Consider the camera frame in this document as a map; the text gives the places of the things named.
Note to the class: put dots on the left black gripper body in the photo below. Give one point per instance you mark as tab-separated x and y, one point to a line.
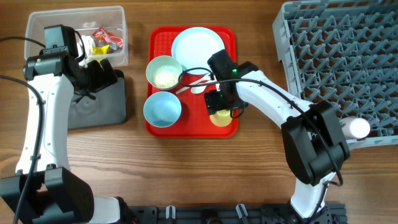
84	84

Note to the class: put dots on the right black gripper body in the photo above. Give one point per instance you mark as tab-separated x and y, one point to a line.
217	100

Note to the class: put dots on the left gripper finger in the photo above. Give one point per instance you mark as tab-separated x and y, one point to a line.
97	75
108	76

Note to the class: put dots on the yellow plastic cup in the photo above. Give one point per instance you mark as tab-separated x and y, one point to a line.
221	118

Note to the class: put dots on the yellow snack wrapper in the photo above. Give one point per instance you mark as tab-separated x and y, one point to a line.
99	50

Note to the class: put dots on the white tissue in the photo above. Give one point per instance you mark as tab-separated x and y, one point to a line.
88	42

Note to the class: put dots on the red snack wrapper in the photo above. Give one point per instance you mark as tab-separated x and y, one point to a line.
103	35

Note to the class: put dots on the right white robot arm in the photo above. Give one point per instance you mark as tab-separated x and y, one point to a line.
314	144

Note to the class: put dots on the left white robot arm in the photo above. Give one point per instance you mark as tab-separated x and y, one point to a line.
63	95

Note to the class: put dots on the grey dishwasher rack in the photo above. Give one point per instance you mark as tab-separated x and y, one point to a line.
345	53

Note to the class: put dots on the white plastic fork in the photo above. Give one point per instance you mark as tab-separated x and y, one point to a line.
193	83

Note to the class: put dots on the white plastic spoon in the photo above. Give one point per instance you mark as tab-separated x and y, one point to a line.
199	89

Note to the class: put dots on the black bin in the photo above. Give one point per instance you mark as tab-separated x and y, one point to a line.
108	108

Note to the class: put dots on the red plastic tray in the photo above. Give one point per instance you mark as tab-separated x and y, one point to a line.
194	121

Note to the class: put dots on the green bowl with rice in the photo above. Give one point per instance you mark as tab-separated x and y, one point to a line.
162	72

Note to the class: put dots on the clear plastic bin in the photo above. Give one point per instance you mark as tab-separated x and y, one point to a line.
85	20

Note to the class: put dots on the light blue plate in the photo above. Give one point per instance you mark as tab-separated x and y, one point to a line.
194	46

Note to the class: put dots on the light blue bowl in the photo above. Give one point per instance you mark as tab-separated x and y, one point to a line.
162	109

